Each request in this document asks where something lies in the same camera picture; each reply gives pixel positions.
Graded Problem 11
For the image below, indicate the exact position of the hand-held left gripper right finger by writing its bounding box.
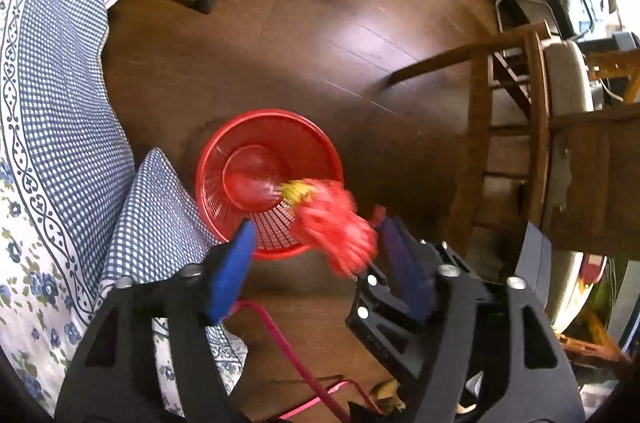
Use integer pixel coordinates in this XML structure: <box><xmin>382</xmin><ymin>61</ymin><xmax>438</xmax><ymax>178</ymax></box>
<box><xmin>377</xmin><ymin>217</ymin><xmax>586</xmax><ymax>423</ymax></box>

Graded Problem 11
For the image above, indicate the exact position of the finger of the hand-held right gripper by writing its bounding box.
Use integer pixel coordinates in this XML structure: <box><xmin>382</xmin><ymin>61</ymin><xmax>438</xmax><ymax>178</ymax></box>
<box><xmin>347</xmin><ymin>272</ymin><xmax>432</xmax><ymax>399</ymax></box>

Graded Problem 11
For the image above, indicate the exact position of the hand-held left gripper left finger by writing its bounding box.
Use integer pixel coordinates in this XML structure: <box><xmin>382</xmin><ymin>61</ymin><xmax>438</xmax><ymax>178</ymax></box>
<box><xmin>54</xmin><ymin>219</ymin><xmax>257</xmax><ymax>423</ymax></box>

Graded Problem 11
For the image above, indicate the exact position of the red and yellow cloth toy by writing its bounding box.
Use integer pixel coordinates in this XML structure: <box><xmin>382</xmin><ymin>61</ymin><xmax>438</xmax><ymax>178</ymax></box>
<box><xmin>279</xmin><ymin>177</ymin><xmax>388</xmax><ymax>278</ymax></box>

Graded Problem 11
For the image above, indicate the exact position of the red plastic basket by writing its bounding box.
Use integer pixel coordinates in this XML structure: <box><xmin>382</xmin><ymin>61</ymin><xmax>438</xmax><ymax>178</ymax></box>
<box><xmin>195</xmin><ymin>108</ymin><xmax>345</xmax><ymax>261</ymax></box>

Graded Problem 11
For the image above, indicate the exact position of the tan crumpled scrap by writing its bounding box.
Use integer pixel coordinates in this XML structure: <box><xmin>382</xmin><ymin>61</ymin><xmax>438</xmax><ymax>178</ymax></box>
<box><xmin>370</xmin><ymin>378</ymin><xmax>406</xmax><ymax>411</ymax></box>

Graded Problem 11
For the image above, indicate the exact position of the grey flat panel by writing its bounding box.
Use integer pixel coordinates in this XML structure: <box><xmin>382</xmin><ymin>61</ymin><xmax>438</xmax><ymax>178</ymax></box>
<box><xmin>517</xmin><ymin>223</ymin><xmax>553</xmax><ymax>304</ymax></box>

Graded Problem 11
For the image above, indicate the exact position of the wooden chair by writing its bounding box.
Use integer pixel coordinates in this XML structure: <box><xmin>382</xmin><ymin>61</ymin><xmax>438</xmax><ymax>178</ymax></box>
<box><xmin>389</xmin><ymin>23</ymin><xmax>553</xmax><ymax>254</ymax></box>

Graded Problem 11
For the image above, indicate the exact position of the wooden table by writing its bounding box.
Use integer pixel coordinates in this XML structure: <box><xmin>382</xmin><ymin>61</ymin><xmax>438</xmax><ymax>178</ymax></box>
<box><xmin>542</xmin><ymin>103</ymin><xmax>640</xmax><ymax>261</ymax></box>

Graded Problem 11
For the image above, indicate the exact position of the blue checked floral bedsheet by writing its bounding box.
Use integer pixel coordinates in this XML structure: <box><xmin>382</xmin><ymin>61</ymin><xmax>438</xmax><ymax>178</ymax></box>
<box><xmin>0</xmin><ymin>0</ymin><xmax>251</xmax><ymax>419</ymax></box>

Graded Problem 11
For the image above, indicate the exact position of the white seat cushion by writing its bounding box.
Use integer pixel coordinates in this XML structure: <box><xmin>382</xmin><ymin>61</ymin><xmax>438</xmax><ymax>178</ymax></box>
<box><xmin>542</xmin><ymin>40</ymin><xmax>596</xmax><ymax>114</ymax></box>

